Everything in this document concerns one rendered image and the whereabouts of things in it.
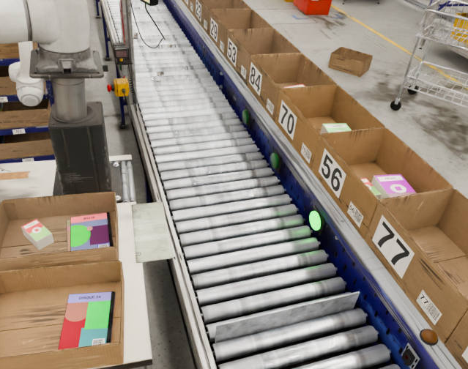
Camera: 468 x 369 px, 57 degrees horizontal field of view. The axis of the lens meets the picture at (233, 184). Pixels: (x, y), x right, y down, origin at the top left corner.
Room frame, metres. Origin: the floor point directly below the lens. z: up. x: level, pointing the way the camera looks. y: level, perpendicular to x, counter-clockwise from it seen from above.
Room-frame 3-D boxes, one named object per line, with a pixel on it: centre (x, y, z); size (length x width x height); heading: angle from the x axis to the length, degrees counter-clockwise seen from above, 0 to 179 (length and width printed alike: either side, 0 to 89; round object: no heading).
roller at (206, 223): (1.24, -0.03, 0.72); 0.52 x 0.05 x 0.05; 111
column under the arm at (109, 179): (1.33, 0.58, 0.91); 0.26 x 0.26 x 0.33; 17
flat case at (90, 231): (1.04, 0.47, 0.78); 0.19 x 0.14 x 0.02; 20
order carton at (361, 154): (1.26, -0.51, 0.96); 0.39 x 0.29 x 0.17; 21
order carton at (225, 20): (2.72, 0.05, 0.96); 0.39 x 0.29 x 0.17; 21
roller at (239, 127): (1.85, 0.21, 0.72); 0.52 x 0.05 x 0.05; 111
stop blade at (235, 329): (0.79, -0.20, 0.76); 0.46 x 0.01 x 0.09; 111
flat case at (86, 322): (0.71, 0.38, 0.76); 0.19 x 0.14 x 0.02; 11
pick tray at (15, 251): (1.00, 0.57, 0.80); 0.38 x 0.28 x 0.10; 106
